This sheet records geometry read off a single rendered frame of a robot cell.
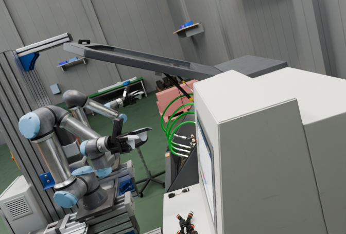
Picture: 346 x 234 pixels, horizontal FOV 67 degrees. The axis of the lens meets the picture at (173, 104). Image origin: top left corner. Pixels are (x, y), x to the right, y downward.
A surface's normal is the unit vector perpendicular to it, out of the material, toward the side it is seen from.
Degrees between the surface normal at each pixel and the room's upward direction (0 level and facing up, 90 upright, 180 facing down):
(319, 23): 90
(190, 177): 90
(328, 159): 90
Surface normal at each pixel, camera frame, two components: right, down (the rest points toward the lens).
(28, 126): -0.32, 0.20
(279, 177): 0.02, 0.23
